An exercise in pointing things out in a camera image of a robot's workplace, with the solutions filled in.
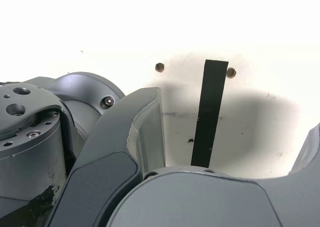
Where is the black tape strip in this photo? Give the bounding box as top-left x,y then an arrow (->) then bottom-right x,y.
190,59 -> 230,168

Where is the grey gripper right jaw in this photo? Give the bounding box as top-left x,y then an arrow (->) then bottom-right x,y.
106,121 -> 320,227

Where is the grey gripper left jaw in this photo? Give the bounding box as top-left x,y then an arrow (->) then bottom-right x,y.
46,86 -> 166,227

